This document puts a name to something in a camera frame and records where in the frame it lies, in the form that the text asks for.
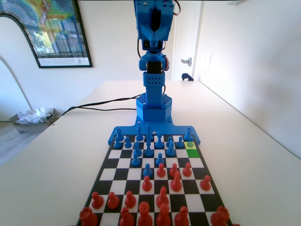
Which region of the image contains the white door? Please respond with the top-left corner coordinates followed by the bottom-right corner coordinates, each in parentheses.
top-left (172, 0), bottom-right (203, 82)

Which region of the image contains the black and white chessboard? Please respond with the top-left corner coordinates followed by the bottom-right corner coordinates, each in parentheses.
top-left (76, 134), bottom-right (233, 226)

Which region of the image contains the black power cable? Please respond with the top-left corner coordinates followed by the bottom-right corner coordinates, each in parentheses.
top-left (70, 106), bottom-right (138, 112)
top-left (61, 93), bottom-right (148, 117)

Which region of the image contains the crumpled clear plastic wrap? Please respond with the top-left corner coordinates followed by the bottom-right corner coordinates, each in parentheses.
top-left (16, 107), bottom-right (54, 125)

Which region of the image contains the red and black servo wire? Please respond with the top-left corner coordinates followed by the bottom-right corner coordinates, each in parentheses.
top-left (173, 0), bottom-right (182, 16)

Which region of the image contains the black framed poster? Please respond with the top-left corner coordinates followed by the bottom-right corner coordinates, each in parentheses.
top-left (0, 0), bottom-right (94, 69)

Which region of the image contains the red rook chess piece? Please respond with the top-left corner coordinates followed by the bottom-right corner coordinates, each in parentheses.
top-left (210, 206), bottom-right (230, 226)
top-left (79, 207), bottom-right (98, 226)

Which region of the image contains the blue queen chess piece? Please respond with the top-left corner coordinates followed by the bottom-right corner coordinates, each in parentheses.
top-left (155, 131), bottom-right (165, 149)

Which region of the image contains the grey cardboard box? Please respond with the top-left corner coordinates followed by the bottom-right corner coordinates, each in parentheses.
top-left (9, 107), bottom-right (58, 134)

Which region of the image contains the blue knight chess piece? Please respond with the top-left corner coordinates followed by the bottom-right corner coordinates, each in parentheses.
top-left (166, 141), bottom-right (175, 157)
top-left (133, 141), bottom-right (143, 158)

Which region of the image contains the red bishop chess piece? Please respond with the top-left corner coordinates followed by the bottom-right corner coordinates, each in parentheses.
top-left (174, 206), bottom-right (191, 226)
top-left (119, 207), bottom-right (135, 226)

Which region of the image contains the blue printed base plate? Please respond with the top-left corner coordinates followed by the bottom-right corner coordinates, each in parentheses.
top-left (107, 116), bottom-right (202, 145)

